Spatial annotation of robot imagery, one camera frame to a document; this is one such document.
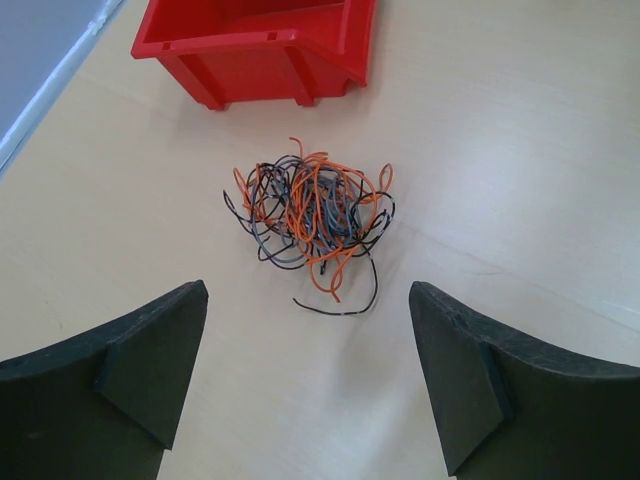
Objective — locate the red plastic bin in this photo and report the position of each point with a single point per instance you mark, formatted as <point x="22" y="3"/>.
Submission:
<point x="225" y="52"/>

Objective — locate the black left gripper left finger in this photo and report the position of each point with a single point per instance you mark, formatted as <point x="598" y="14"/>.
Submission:
<point x="106" y="403"/>

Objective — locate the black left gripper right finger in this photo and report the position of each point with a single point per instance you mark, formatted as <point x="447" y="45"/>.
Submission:
<point x="507" y="405"/>

